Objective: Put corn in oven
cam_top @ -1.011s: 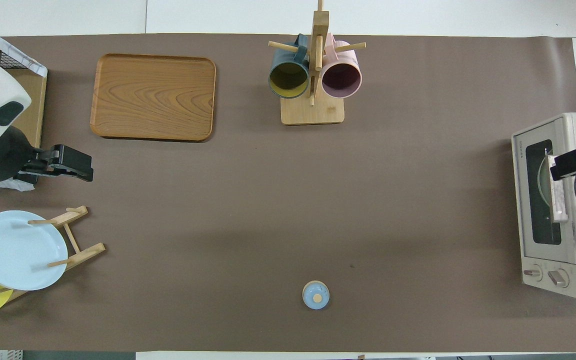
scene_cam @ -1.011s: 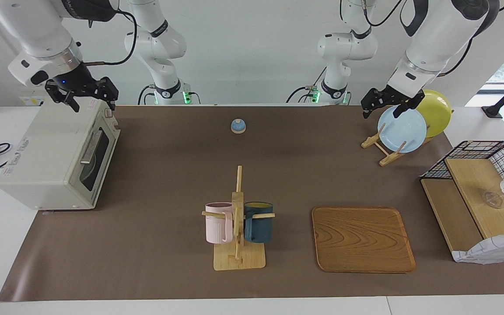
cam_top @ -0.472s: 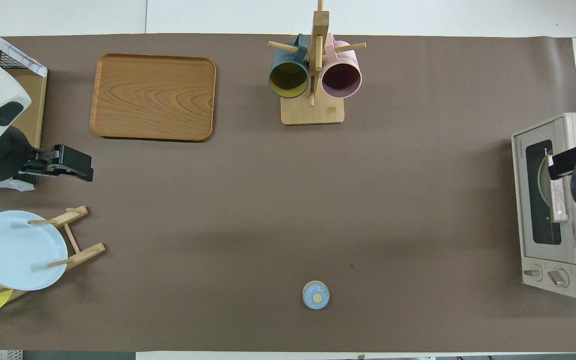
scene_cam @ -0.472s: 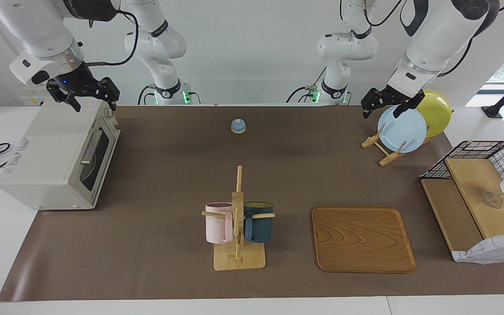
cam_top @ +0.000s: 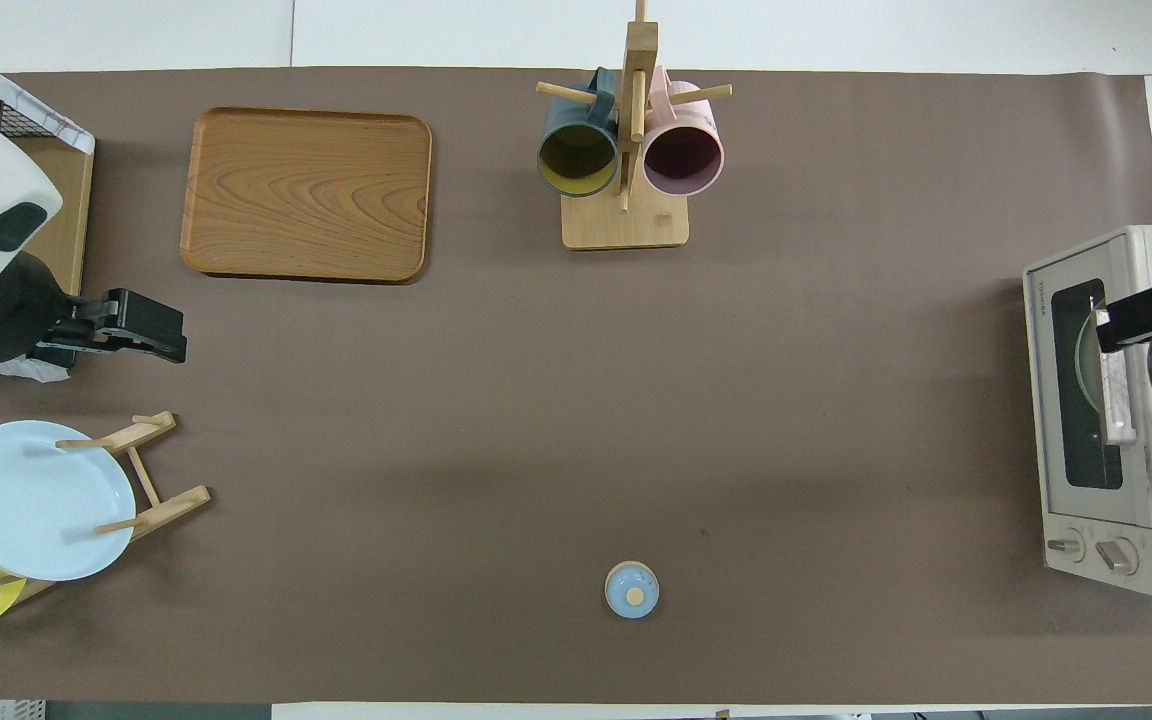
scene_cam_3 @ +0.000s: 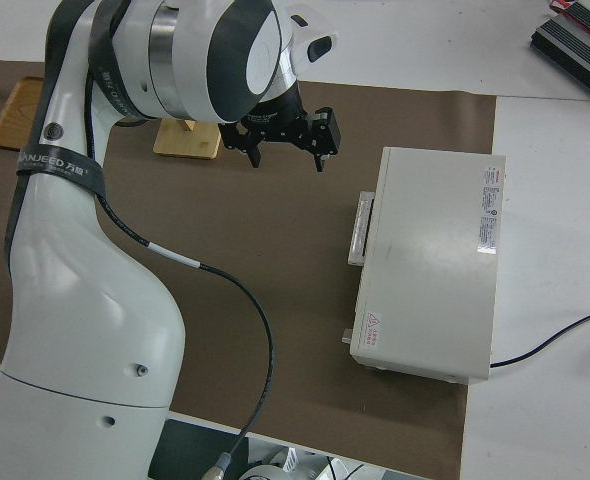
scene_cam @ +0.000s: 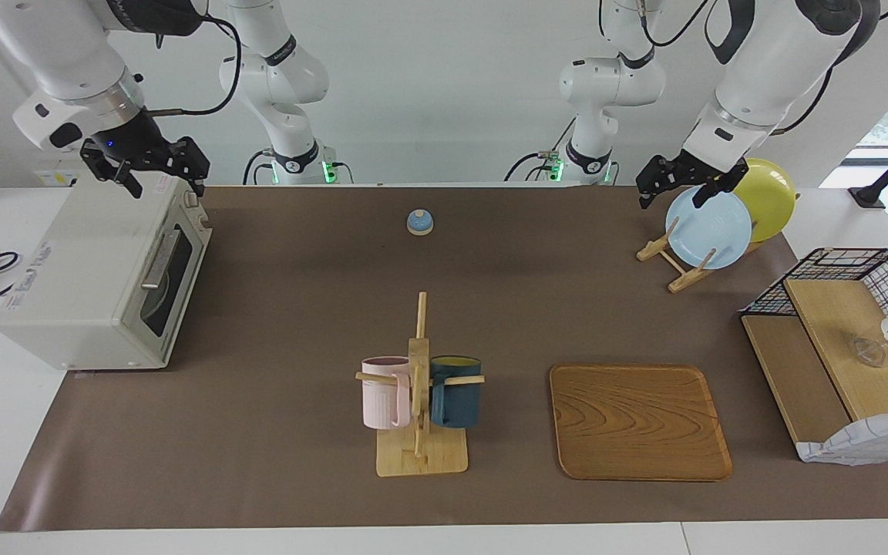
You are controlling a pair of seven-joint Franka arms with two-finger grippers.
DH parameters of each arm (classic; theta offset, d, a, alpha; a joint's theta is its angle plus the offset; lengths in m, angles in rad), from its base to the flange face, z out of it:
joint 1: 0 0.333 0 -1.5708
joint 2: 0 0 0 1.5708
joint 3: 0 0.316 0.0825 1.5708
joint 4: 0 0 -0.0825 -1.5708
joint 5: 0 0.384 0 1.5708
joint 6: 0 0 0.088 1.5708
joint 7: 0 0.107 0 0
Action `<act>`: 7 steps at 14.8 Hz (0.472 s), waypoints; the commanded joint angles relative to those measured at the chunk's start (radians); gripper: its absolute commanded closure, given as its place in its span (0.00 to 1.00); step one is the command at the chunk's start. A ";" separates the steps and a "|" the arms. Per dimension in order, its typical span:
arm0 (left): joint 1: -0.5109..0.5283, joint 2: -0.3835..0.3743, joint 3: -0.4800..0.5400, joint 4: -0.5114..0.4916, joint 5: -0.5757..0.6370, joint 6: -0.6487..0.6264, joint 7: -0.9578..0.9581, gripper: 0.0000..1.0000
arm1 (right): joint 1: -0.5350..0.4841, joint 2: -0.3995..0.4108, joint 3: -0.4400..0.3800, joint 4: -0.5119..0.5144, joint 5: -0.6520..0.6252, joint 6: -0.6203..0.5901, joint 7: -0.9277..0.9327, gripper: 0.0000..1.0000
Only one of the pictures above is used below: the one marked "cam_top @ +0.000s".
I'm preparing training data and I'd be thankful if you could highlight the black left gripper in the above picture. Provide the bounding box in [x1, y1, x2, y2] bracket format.
[0, 250, 188, 369]

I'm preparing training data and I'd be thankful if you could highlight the mint green plate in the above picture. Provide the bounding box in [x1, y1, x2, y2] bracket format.
[1076, 322, 1107, 413]

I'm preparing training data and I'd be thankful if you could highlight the beige toaster oven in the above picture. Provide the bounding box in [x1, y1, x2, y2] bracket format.
[1023, 224, 1152, 601]

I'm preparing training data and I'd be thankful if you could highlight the light wooden shelf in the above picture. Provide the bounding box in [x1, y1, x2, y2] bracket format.
[0, 78, 95, 298]

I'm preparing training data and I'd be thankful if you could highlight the wooden plate rack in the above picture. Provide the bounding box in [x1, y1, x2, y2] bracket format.
[0, 410, 212, 606]

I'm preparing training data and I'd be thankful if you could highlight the brown wooden tray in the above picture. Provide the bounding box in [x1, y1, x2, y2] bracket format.
[179, 107, 434, 284]

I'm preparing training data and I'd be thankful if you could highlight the light blue plate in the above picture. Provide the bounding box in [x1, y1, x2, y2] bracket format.
[0, 420, 137, 582]

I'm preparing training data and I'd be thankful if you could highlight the white checked cloth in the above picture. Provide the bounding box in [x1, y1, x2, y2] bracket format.
[0, 38, 97, 156]

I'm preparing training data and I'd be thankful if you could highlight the brown table mat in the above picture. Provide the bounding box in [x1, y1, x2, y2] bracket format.
[0, 67, 1152, 706]

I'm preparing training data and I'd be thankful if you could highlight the dark blue mug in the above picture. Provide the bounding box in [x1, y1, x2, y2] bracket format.
[536, 68, 622, 198]

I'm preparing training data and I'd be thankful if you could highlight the pink mug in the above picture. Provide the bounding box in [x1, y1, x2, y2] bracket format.
[642, 68, 726, 197]

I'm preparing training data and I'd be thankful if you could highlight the wooden mug rack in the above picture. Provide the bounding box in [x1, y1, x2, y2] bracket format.
[536, 0, 734, 251]

